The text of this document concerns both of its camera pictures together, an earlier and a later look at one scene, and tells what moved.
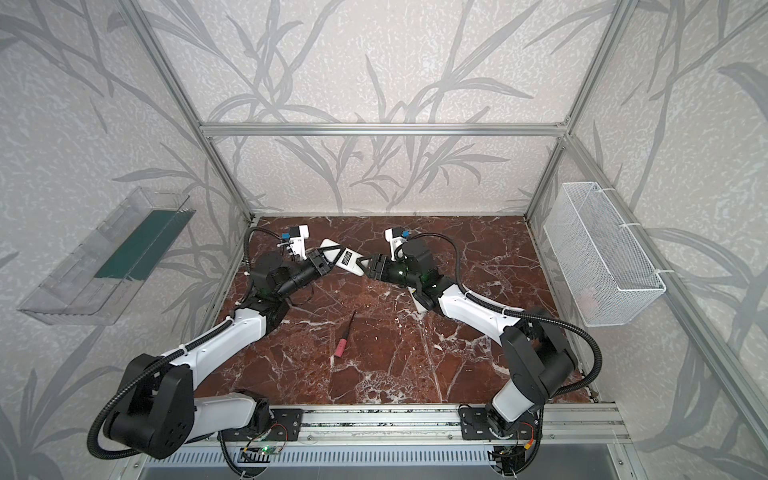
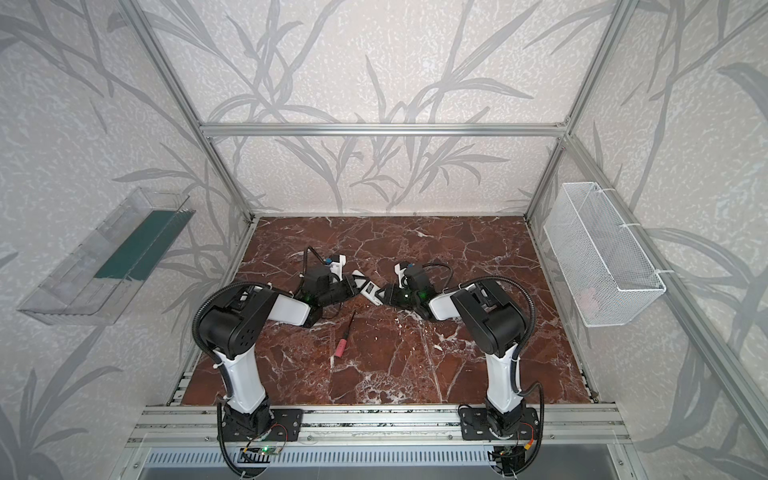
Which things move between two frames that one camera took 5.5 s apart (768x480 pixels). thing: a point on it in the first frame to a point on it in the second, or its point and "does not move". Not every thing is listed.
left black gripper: x=317 y=264 to x=347 y=286
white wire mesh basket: x=611 y=275 does not move
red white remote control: x=341 y=256 to x=368 y=288
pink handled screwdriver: x=341 y=346 does not move
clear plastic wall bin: x=89 y=284 does not move
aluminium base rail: x=566 y=422 does not move
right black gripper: x=379 y=268 to x=395 y=293
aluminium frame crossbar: x=387 y=131 does not move
